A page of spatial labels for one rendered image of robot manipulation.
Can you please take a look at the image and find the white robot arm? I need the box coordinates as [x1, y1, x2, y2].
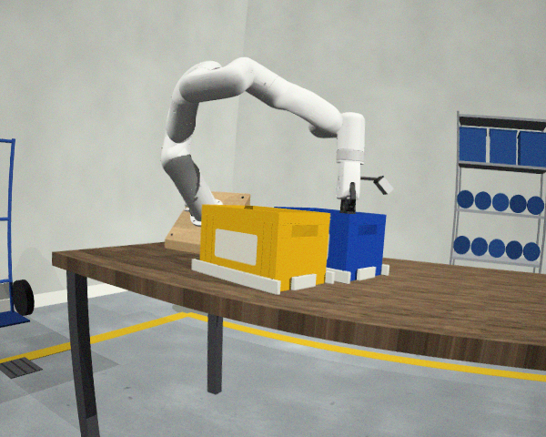
[161, 57, 365, 227]

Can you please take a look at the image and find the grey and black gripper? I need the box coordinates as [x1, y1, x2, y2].
[336, 160, 364, 214]

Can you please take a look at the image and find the blue divided crate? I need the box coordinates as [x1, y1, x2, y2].
[288, 207, 387, 281]

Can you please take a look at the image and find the yellow plastic crate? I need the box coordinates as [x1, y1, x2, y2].
[200, 205, 330, 291]

